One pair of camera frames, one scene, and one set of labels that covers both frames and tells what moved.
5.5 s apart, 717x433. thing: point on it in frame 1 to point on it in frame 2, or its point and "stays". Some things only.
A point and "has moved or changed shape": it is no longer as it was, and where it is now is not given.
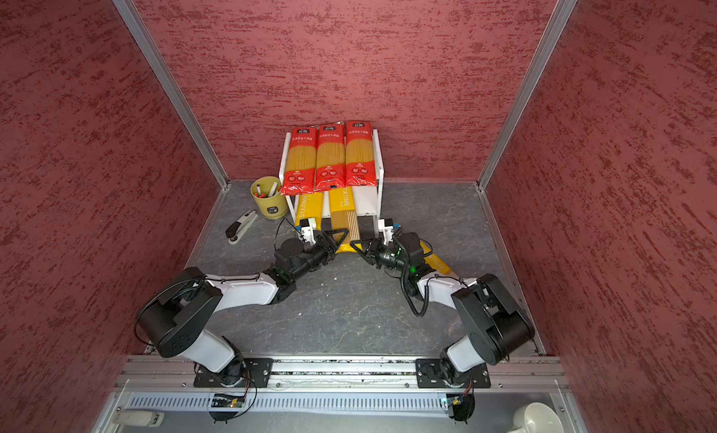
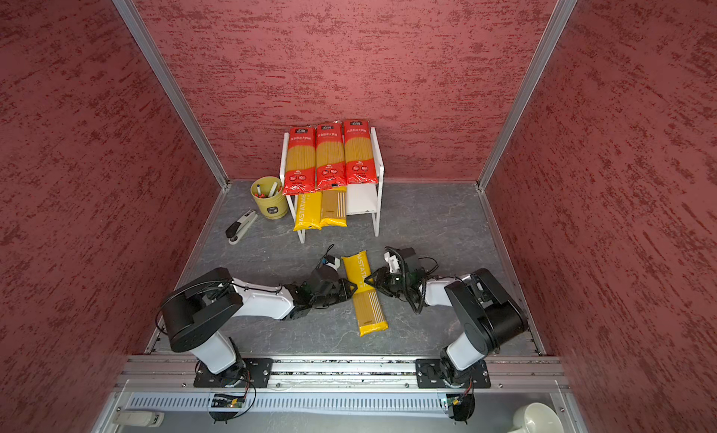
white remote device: x=142 y=418 stays
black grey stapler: x=238 y=229 stays
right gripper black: x=370 y=258 to x=380 y=283
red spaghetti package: x=330 y=161 stays
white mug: x=535 y=417 stays
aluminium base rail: x=165 y=385 stays
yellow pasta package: x=310 y=205 stays
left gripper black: x=331 y=250 to x=346 y=289
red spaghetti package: x=360 y=166 stays
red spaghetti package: x=300 y=176 stays
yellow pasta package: x=434 y=261 to x=370 y=314
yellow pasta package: x=343 y=216 has moved or changed shape
